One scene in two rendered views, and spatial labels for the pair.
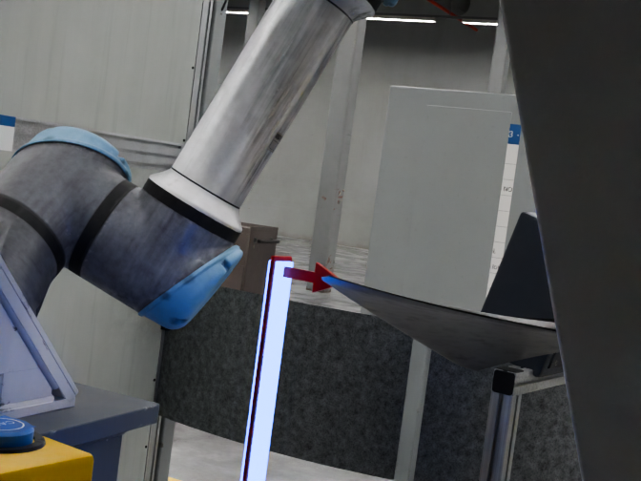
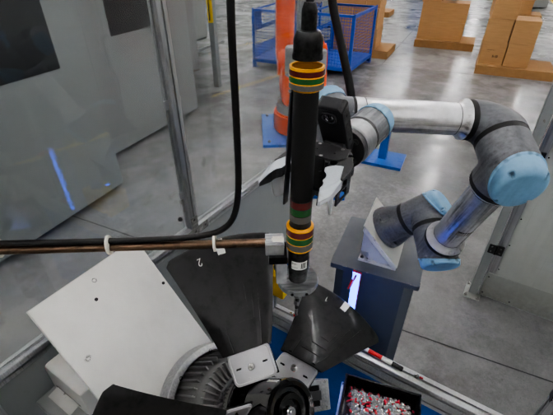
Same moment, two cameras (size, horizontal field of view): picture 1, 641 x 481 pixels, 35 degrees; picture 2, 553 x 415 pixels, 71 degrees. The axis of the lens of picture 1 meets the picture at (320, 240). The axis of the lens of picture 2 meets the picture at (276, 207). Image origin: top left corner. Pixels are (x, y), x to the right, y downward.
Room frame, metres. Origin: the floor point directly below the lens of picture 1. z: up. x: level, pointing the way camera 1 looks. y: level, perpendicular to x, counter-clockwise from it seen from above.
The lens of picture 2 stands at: (0.56, -0.74, 1.94)
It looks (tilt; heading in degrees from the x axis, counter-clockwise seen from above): 35 degrees down; 88
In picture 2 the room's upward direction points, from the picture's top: straight up
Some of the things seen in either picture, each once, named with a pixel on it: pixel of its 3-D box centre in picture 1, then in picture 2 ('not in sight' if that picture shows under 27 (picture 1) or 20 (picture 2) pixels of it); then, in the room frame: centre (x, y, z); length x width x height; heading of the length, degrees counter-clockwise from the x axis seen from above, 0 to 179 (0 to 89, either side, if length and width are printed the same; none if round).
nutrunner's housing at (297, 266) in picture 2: not in sight; (302, 180); (0.61, -0.26, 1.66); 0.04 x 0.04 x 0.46
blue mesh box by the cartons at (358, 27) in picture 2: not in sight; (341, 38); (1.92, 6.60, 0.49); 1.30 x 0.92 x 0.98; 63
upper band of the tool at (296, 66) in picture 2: not in sight; (306, 76); (0.61, -0.26, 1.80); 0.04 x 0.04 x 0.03
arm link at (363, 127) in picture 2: not in sight; (350, 142); (0.71, -0.10, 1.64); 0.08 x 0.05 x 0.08; 146
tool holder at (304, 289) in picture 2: not in sight; (292, 261); (0.60, -0.26, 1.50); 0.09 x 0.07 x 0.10; 1
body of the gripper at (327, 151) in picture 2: not in sight; (332, 164); (0.67, -0.17, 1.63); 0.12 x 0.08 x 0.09; 56
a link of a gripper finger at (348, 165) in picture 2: not in sight; (336, 169); (0.66, -0.23, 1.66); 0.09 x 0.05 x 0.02; 78
